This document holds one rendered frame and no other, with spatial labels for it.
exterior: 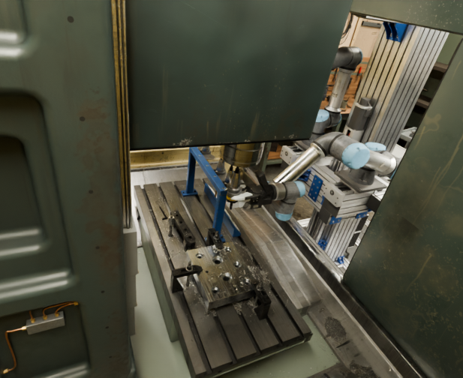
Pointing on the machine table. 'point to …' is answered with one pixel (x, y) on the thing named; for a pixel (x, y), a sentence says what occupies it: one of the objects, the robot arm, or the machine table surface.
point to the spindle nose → (242, 154)
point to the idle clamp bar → (183, 230)
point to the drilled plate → (228, 295)
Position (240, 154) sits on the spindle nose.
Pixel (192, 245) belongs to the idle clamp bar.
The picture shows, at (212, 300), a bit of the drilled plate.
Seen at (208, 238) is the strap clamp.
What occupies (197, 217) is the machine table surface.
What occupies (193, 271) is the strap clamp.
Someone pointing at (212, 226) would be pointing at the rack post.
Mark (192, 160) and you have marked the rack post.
